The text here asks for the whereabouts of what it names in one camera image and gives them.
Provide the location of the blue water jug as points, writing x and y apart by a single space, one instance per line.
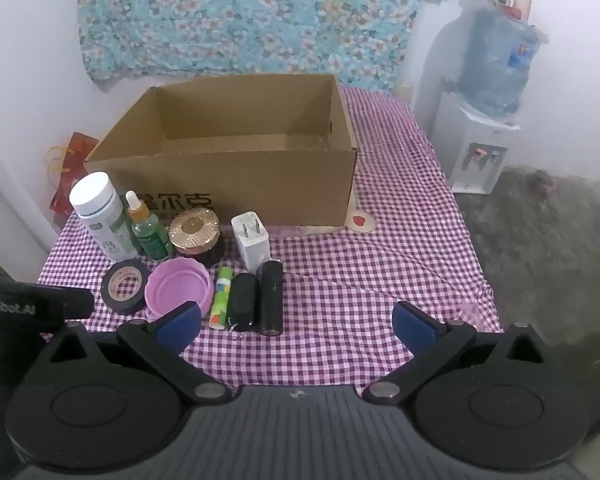
495 65

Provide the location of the white water dispenser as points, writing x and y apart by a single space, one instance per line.
472 155

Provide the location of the pink plastic bowl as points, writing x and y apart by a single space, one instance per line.
180 285

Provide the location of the black tape roll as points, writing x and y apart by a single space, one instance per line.
111 300

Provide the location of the purple checked tablecloth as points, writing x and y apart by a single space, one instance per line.
380 260

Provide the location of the green dropper bottle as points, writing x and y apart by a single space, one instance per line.
152 240

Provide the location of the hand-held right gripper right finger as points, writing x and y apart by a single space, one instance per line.
412 327

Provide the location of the blue floral cloth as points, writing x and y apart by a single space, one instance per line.
255 15

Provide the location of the red gift bag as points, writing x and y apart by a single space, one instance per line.
72 170

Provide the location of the gold lid cosmetic jar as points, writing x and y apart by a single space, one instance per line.
195 232

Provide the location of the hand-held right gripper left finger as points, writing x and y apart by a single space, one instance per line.
180 327

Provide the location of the brown cardboard box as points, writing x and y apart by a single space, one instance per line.
260 185

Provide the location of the green lip balm stick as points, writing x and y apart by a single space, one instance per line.
221 297

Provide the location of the white charger plug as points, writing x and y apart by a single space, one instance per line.
252 245

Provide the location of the pink bottle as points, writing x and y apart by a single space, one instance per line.
522 0

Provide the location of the white plastic bottle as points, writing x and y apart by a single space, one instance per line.
102 215

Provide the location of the tall black cylinder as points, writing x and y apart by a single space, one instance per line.
271 300

